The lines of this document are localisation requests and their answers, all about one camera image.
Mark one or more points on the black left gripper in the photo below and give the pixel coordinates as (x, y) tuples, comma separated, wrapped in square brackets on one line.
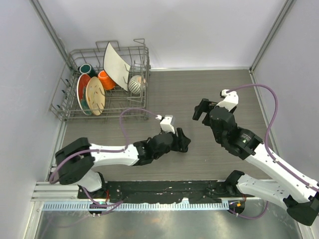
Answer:
[(180, 142)]

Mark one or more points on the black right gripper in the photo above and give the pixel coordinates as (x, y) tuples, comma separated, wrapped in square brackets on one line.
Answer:
[(205, 105)]

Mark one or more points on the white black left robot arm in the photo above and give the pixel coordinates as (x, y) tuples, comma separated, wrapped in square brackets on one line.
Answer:
[(76, 161)]

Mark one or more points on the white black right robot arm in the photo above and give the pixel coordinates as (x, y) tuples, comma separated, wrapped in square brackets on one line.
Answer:
[(292, 190)]

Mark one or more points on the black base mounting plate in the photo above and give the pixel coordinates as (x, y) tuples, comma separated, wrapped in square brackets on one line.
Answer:
[(165, 192)]

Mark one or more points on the striped black white cup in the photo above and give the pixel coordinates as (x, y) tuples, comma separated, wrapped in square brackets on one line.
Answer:
[(137, 84)]

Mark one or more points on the orange mug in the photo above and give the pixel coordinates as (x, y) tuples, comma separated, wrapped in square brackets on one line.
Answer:
[(107, 82)]

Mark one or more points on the white square plate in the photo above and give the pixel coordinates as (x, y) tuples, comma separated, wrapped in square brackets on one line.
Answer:
[(116, 67)]

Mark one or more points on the beige speckled round plate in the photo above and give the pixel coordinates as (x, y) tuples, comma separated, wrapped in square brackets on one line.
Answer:
[(95, 96)]

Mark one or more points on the red green round plate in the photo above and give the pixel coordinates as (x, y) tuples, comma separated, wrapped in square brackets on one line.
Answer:
[(81, 90)]

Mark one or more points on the dark green mug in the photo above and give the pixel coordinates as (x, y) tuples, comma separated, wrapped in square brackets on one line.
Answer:
[(87, 69)]

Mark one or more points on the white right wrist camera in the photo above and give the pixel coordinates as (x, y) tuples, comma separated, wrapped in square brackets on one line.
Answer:
[(229, 100)]

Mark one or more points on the grey wire dish rack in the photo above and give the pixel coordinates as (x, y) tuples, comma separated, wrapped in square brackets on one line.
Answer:
[(64, 104)]

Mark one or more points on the aluminium frame rail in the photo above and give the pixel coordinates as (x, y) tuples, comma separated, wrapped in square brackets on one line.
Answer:
[(44, 191)]

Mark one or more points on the white slotted cable duct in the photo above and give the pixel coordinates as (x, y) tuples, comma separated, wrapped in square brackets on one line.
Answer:
[(125, 207)]

